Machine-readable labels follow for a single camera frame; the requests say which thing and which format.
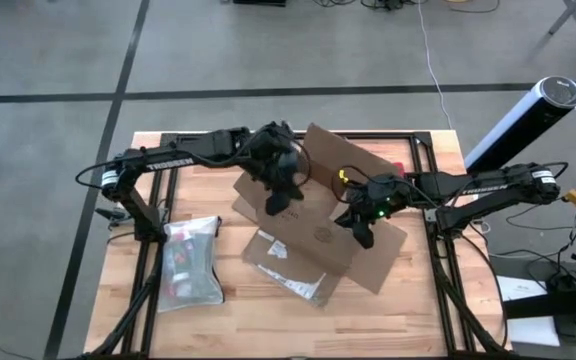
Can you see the brown cardboard shipping box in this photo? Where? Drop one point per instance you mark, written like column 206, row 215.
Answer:
column 313, row 235

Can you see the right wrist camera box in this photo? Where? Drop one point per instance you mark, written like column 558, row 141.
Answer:
column 385, row 192

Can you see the black metal bar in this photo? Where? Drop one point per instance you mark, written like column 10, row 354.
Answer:
column 558, row 302

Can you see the black aluminium table frame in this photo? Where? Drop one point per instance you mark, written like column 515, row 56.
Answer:
column 169, row 139

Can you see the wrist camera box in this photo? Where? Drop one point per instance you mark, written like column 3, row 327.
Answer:
column 385, row 192
column 268, row 150

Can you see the black floor device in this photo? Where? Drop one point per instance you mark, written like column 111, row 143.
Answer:
column 260, row 2

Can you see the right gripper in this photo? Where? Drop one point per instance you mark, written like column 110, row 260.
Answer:
column 363, row 232

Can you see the clear zip pouch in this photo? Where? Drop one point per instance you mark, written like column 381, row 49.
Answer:
column 188, row 270

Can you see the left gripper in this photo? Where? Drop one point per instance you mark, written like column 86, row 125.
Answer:
column 280, row 200

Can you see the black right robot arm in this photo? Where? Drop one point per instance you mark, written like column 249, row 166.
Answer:
column 478, row 187

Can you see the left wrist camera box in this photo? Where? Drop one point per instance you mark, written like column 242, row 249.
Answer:
column 268, row 150

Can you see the white paper sheet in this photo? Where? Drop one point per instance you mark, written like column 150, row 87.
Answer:
column 528, row 310

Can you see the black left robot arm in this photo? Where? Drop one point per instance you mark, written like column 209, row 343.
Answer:
column 168, row 160

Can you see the white black cylinder tower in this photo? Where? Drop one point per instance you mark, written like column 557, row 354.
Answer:
column 528, row 120

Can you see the grey metal table leg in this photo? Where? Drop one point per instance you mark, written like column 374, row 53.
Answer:
column 565, row 17

